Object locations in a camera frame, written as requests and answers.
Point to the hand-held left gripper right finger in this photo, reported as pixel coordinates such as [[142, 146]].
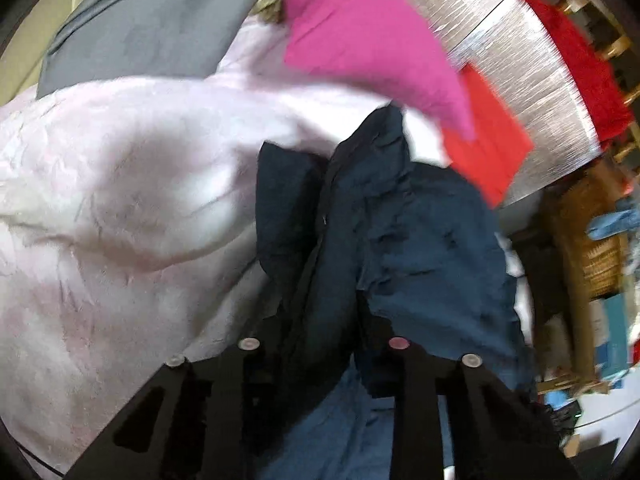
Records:
[[415, 385]]

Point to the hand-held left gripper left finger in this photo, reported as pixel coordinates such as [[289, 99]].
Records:
[[235, 385]]

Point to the navy blue jacket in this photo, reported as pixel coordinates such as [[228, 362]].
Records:
[[425, 240]]

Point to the teal box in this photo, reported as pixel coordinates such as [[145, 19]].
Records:
[[617, 335]]

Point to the wicker basket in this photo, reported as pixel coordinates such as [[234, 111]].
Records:
[[595, 260]]

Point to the pale pink embossed blanket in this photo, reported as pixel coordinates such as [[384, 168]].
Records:
[[125, 185]]

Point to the red folded cloth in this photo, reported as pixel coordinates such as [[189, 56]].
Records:
[[485, 150]]

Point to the light blue cloth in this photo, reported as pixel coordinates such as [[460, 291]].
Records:
[[615, 222]]

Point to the silver foil mat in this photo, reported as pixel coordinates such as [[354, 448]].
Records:
[[525, 60]]

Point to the magenta cloth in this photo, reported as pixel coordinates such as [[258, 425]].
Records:
[[360, 35]]

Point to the dark red cloth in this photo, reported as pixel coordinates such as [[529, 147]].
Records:
[[585, 70]]

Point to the grey bed sheet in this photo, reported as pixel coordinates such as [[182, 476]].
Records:
[[150, 25]]

